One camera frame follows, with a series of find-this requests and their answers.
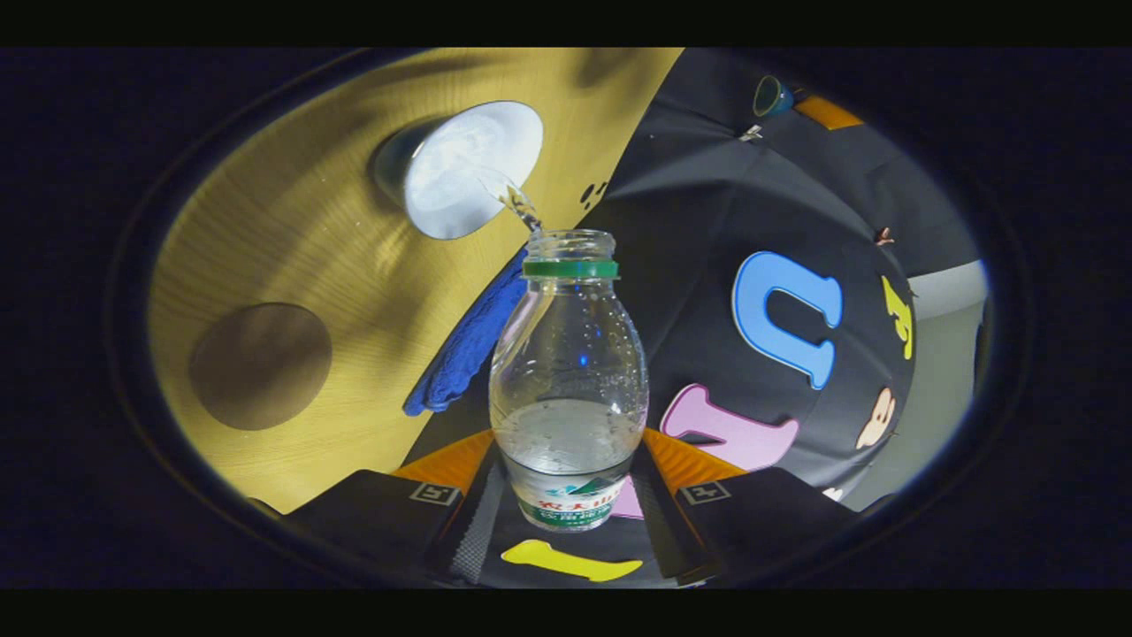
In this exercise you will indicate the blue towel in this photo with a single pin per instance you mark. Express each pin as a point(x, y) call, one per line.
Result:
point(469, 345)

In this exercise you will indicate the clear plastic water bottle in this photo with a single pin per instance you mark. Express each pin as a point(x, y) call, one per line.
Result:
point(566, 372)

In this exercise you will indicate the red clip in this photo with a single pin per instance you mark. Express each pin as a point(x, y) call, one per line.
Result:
point(883, 236)

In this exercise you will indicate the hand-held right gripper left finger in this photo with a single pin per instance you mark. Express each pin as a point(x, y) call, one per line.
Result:
point(478, 522)

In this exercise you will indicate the white clip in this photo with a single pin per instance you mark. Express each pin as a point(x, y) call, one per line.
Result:
point(750, 133)

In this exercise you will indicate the silver teacup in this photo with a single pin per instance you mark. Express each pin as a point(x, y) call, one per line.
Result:
point(469, 168)

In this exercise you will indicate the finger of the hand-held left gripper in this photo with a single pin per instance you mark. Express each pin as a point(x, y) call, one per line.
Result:
point(827, 112)

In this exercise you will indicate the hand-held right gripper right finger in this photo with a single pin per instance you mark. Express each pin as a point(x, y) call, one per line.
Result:
point(663, 522)

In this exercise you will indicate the black backdrop cloth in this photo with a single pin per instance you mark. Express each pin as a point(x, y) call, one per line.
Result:
point(734, 203)

